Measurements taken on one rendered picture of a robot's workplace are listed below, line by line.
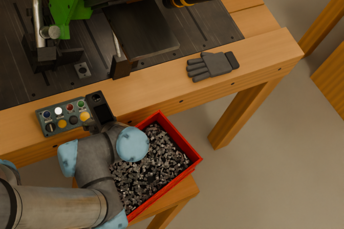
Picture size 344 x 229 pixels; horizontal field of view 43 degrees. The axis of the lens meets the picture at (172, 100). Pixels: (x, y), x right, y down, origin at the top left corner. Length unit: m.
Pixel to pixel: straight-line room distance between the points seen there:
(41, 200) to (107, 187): 0.23
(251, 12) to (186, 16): 0.29
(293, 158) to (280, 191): 0.23
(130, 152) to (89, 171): 0.10
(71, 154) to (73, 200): 0.17
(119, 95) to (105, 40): 0.22
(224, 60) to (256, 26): 0.28
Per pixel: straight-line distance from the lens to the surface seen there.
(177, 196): 1.45
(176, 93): 1.48
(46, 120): 1.34
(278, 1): 3.28
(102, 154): 0.97
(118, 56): 1.39
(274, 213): 2.46
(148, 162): 1.37
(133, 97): 1.44
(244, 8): 1.84
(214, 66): 1.55
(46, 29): 1.35
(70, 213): 0.81
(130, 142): 0.97
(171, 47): 1.29
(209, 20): 1.71
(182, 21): 1.67
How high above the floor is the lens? 2.14
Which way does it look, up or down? 58 degrees down
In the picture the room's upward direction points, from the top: 24 degrees clockwise
